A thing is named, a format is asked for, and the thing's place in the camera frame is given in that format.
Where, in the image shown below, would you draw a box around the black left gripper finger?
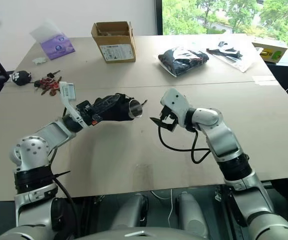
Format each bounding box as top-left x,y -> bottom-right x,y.
93,93 -> 125,111
93,109 -> 124,124

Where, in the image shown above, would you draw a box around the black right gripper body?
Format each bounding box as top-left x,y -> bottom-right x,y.
159,104 -> 179,127

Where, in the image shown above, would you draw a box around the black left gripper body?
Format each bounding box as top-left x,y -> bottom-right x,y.
75,99 -> 102,127

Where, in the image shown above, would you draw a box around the black drawstring pouch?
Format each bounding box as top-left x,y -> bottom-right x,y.
93,93 -> 148,124

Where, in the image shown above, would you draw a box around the metal cup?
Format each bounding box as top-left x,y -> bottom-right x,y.
128,98 -> 144,119

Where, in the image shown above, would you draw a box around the bunch of keys red tags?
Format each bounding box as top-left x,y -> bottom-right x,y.
33,69 -> 61,97

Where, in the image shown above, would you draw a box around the black clothes in plastic bag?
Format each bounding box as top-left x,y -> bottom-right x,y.
157,46 -> 210,78

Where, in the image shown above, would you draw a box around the open brown cardboard box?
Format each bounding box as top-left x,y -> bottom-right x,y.
91,20 -> 137,64

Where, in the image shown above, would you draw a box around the purple tissue pack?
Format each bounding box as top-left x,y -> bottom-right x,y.
29,20 -> 76,61

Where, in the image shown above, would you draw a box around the black paw print plush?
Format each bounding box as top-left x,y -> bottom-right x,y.
10,70 -> 32,87

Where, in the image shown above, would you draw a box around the flat plastic bag black items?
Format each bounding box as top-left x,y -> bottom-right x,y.
205,40 -> 255,74

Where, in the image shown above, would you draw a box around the silver right robot leg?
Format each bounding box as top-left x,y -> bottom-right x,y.
174,190 -> 210,238

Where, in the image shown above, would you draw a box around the silver robot leg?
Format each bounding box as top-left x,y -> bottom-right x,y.
107,192 -> 150,232
174,190 -> 210,238

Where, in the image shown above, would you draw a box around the silver left robot leg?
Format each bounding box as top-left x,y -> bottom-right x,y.
107,192 -> 150,232

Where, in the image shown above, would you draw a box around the silver robot torso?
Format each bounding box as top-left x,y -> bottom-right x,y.
0,223 -> 211,240

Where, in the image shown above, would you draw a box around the yellow green cardboard box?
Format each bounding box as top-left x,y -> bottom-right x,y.
251,37 -> 288,64

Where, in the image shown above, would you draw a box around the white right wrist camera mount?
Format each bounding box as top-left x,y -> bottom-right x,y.
159,87 -> 191,129

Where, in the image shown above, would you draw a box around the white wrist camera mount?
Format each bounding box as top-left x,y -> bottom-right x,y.
159,87 -> 191,129
58,81 -> 87,128

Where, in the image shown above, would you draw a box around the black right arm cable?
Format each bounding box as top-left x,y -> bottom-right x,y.
157,124 -> 211,165

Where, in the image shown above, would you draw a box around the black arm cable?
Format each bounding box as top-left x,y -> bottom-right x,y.
49,147 -> 80,240
157,124 -> 211,165

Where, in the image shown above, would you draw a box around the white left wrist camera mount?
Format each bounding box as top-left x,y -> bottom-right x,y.
58,81 -> 87,128

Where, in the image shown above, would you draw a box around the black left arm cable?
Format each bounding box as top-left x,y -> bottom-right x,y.
49,147 -> 80,240

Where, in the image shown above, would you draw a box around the white cable under table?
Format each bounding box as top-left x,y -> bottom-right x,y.
150,189 -> 174,229

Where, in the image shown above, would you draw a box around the black window frame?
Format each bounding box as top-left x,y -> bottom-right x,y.
154,0 -> 164,36

